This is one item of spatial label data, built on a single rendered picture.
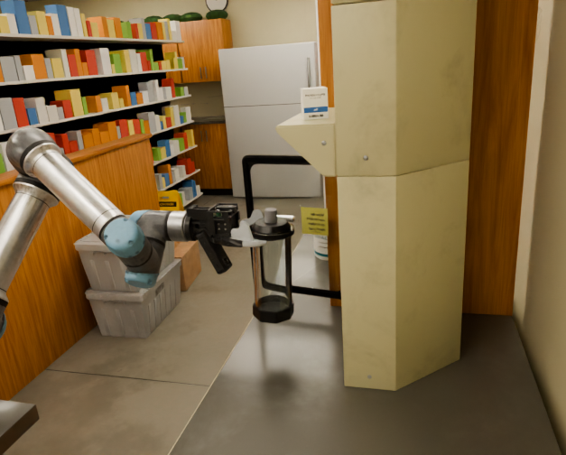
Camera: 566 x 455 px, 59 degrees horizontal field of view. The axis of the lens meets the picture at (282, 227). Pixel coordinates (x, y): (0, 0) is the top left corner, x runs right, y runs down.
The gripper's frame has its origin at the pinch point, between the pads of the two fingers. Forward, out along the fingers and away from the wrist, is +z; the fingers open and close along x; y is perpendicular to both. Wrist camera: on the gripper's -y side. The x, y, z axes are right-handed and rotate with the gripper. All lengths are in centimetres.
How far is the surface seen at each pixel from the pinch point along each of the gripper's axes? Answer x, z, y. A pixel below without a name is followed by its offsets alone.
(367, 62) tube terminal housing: -13.6, 24.1, 38.0
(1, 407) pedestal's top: -33, -55, -30
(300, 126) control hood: -13.5, 11.5, 27.2
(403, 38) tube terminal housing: -12, 30, 42
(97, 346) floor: 130, -158, -125
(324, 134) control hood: -13.5, 16.1, 25.8
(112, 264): 141, -145, -72
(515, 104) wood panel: 24, 55, 27
